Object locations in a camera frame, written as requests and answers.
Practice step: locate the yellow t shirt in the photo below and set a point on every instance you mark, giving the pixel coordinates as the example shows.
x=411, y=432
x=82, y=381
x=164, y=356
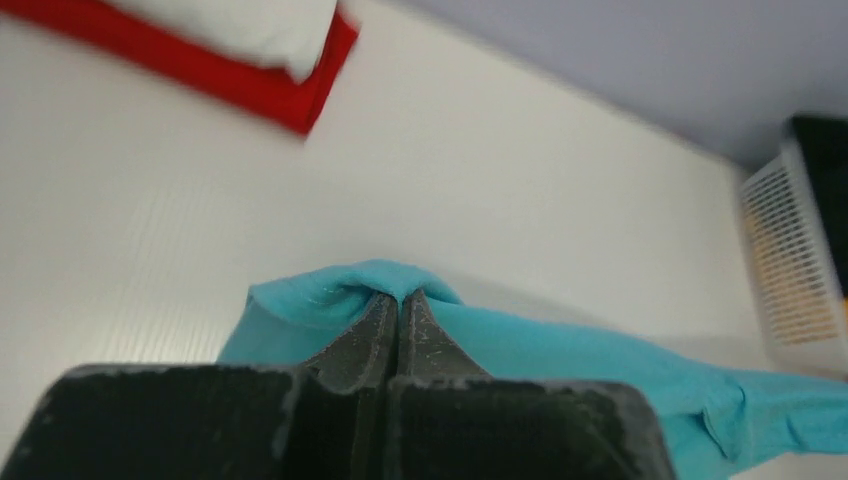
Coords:
x=792, y=281

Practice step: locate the white folded t shirt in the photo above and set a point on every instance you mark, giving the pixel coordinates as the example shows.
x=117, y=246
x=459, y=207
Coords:
x=286, y=34

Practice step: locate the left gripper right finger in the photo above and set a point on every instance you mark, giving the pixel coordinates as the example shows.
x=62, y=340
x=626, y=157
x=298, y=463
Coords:
x=448, y=418

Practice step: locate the teal t shirt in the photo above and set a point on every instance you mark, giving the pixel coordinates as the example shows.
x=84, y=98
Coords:
x=718, y=422

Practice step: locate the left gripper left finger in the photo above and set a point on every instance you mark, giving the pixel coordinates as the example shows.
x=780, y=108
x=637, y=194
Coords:
x=311, y=420

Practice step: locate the red folded t shirt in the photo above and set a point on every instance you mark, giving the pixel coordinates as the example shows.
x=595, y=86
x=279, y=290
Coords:
x=269, y=93

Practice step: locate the black t shirt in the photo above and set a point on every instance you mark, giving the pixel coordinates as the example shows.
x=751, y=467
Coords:
x=823, y=144

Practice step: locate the white plastic basket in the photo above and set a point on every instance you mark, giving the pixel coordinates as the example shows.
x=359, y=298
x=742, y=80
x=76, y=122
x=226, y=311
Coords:
x=795, y=212

